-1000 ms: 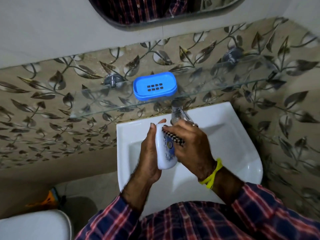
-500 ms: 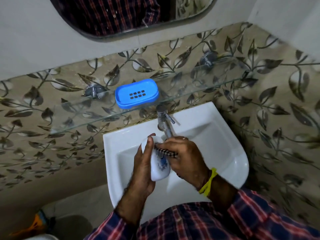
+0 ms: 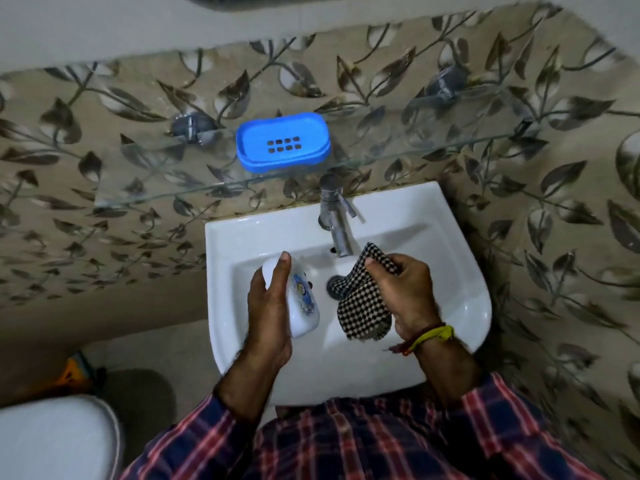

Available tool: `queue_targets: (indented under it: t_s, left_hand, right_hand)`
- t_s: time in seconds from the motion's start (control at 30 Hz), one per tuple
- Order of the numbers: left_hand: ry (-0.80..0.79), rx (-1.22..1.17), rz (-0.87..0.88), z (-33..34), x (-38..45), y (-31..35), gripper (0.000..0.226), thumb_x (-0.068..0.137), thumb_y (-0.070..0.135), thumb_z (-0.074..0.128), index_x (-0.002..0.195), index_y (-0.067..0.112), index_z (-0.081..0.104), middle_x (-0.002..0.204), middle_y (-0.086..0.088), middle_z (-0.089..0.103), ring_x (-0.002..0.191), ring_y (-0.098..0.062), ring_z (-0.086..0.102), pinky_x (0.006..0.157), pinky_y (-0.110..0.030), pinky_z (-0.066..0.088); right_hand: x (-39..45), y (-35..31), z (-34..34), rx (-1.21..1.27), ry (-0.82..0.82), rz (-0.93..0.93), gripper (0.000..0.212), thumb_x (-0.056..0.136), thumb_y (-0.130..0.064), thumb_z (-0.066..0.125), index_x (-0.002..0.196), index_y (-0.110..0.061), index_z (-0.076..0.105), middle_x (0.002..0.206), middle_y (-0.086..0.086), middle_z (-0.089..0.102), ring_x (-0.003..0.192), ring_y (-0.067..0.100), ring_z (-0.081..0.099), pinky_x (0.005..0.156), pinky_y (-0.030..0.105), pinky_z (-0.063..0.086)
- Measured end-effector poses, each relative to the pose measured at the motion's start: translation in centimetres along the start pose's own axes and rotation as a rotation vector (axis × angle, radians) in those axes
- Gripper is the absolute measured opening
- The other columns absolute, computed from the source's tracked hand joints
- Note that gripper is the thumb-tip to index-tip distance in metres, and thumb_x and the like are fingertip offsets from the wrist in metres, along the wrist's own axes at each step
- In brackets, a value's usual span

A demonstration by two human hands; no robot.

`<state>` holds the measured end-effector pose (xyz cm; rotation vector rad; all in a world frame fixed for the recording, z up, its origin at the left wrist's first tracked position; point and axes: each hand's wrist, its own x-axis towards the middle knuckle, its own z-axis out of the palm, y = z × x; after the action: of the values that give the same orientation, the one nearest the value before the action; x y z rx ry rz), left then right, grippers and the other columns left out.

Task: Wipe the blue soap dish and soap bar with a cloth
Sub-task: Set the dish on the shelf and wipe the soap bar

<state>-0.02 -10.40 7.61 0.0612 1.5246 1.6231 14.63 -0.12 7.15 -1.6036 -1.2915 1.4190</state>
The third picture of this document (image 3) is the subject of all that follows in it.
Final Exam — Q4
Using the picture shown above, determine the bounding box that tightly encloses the black white checkered cloth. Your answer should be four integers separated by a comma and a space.
330, 242, 402, 342

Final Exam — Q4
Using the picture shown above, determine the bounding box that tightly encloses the clear glass wall shelf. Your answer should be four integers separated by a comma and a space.
94, 77, 543, 209

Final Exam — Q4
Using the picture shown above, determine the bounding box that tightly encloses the white toilet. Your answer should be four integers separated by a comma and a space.
0, 394, 124, 480

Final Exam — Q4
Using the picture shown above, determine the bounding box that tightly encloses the red blue plaid shirt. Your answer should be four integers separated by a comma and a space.
119, 372, 607, 480

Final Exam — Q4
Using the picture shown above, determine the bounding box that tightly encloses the person's left forearm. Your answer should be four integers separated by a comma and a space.
214, 345, 294, 426

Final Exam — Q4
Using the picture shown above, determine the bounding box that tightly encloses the person's right forearm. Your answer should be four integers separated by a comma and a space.
411, 332, 484, 409

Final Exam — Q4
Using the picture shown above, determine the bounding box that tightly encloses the white ceramic wash basin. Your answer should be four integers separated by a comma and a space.
204, 181, 494, 408

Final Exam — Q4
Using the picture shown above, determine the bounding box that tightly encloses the blue plastic soap dish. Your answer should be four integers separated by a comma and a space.
235, 112, 332, 174

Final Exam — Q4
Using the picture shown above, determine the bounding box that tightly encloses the person's right hand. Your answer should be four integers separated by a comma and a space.
364, 253, 444, 341

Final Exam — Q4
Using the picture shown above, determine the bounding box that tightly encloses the orange yellow plastic object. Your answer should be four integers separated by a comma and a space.
52, 351, 97, 391

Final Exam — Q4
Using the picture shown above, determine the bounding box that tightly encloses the person's left hand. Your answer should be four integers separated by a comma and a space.
246, 252, 294, 366

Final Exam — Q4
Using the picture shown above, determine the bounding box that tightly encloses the white bottle with blue label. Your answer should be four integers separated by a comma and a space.
261, 255, 321, 340

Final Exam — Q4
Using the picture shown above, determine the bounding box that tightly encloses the yellow red thread wristband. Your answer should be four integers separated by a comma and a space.
386, 324, 455, 357

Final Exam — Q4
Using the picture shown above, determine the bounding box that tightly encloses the chrome shelf bracket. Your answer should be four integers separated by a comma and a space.
169, 112, 219, 146
424, 65, 472, 103

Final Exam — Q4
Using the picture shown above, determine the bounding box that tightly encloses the chrome basin tap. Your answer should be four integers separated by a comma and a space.
318, 173, 359, 258

